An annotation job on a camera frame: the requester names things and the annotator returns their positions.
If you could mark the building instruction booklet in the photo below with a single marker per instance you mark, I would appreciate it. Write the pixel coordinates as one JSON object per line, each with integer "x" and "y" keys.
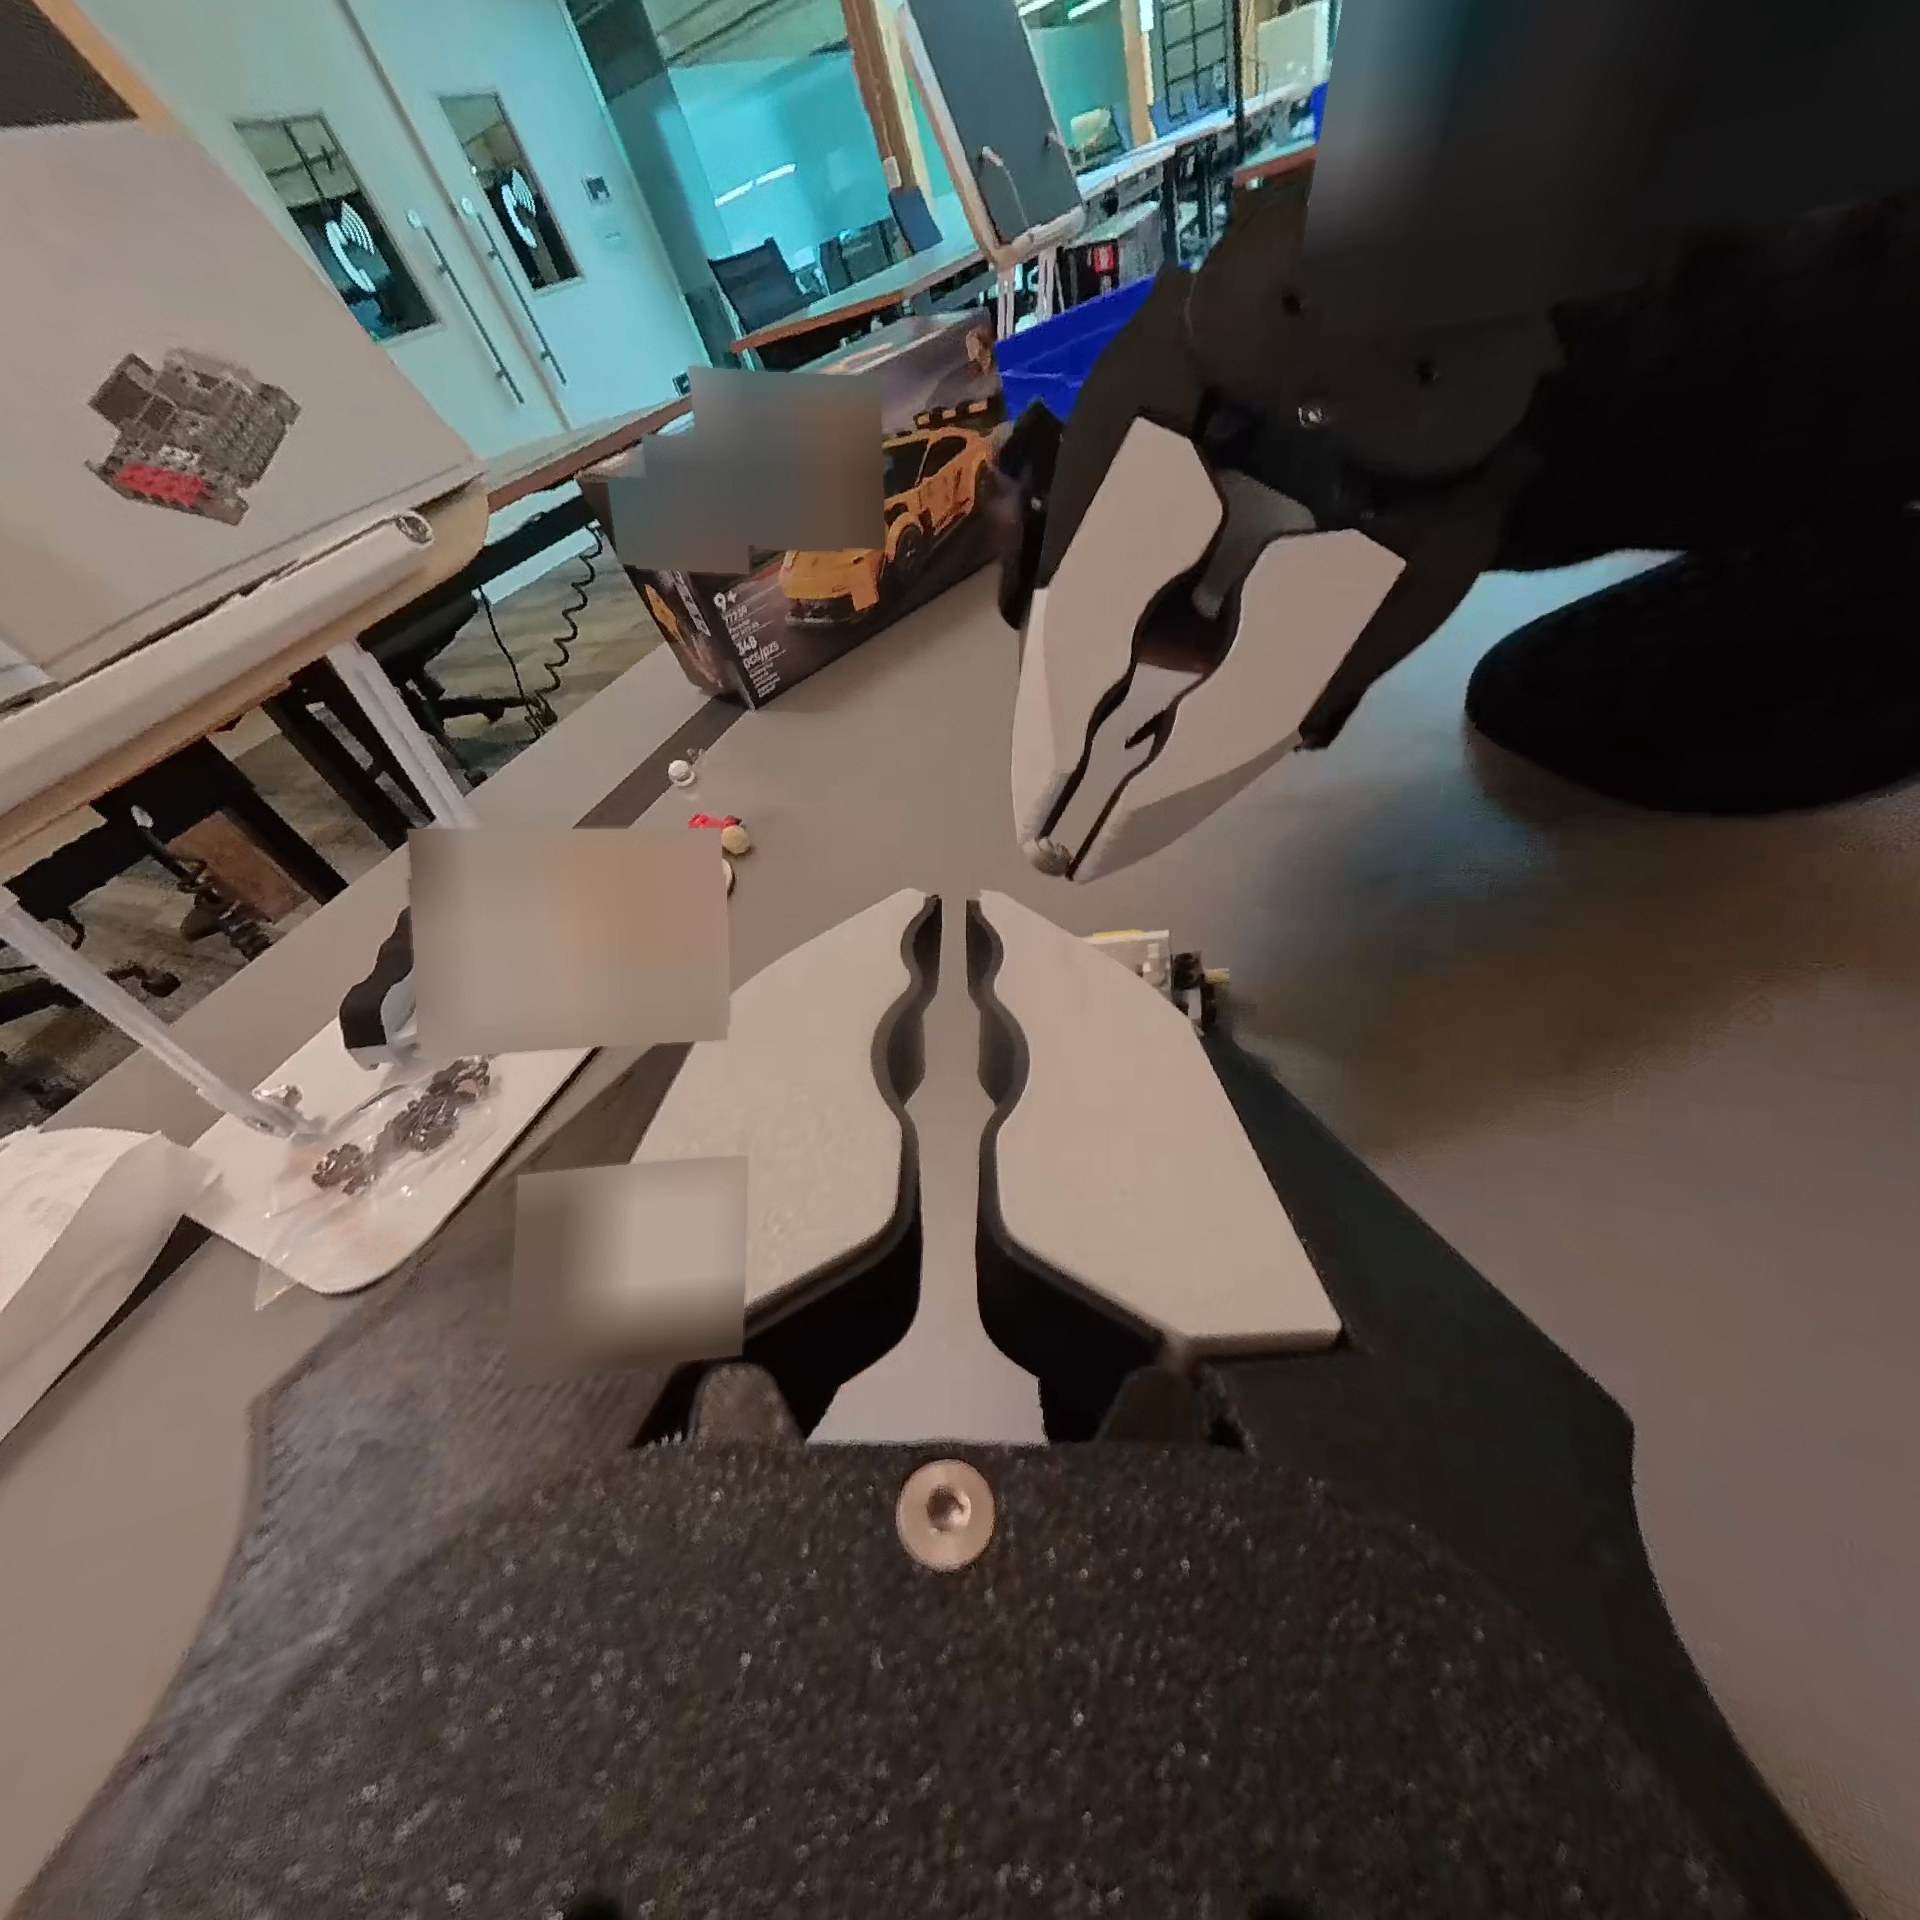
{"x": 225, "y": 301}

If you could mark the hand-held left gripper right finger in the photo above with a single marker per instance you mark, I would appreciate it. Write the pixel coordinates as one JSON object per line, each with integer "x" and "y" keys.
{"x": 1142, "y": 1169}

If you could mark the toy brick car model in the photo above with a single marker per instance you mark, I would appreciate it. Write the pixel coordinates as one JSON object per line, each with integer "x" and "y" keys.
{"x": 1146, "y": 947}

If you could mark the black office chair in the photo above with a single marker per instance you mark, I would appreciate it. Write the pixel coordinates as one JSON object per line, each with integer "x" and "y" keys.
{"x": 757, "y": 286}

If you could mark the wooden table with black legs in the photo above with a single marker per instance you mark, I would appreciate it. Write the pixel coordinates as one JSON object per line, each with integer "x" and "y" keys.
{"x": 593, "y": 451}

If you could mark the person's right forearm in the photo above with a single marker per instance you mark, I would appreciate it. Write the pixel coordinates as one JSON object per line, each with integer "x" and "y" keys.
{"x": 1726, "y": 673}

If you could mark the toy car box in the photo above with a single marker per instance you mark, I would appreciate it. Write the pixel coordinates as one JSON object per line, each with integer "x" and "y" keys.
{"x": 899, "y": 512}

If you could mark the white paper bag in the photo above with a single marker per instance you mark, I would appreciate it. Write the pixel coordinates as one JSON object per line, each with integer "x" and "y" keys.
{"x": 75, "y": 1262}

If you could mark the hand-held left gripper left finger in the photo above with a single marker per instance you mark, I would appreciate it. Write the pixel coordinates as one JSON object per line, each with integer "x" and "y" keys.
{"x": 812, "y": 1078}

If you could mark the grey whiteboard easel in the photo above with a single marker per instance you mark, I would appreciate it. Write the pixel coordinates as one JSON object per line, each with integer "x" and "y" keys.
{"x": 990, "y": 106}

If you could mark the book stand with white base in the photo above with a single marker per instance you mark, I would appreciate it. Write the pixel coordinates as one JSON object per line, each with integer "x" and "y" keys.
{"x": 517, "y": 1095}

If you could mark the small light grey brick piece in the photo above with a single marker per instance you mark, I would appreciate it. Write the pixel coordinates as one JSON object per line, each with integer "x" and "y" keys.
{"x": 1050, "y": 856}

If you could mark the clear bag of dark pieces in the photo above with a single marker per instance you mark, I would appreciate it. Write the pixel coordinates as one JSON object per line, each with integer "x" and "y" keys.
{"x": 419, "y": 1117}

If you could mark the long wooden table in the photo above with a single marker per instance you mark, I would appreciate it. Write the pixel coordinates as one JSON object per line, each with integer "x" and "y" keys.
{"x": 871, "y": 292}

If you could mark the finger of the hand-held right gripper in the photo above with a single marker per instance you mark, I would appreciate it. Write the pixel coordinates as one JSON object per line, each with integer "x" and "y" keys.
{"x": 1273, "y": 662}
{"x": 1111, "y": 557}

